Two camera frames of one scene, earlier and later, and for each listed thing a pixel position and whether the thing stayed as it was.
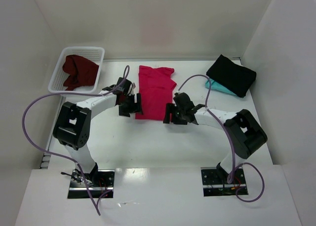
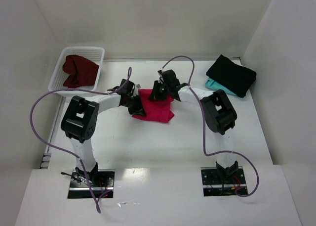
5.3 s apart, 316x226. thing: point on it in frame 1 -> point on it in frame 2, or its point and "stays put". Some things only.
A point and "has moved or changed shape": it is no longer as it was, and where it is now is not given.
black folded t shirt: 238,78 stays put
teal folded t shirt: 216,86 stays put
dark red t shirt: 82,72 stays put
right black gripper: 174,113 -> 159,93
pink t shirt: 156,86 has moved or changed shape
